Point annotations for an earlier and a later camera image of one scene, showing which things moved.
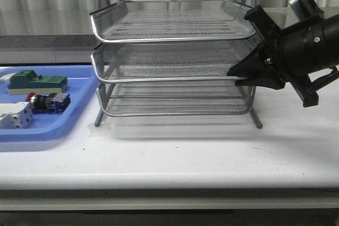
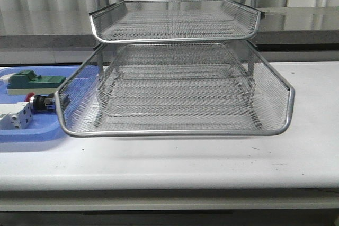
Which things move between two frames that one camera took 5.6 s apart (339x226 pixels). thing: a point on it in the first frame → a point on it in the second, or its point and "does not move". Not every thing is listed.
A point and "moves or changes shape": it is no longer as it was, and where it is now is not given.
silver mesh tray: [170, 19] does not move
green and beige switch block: [27, 81] does not move
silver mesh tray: [176, 62] moves or changes shape
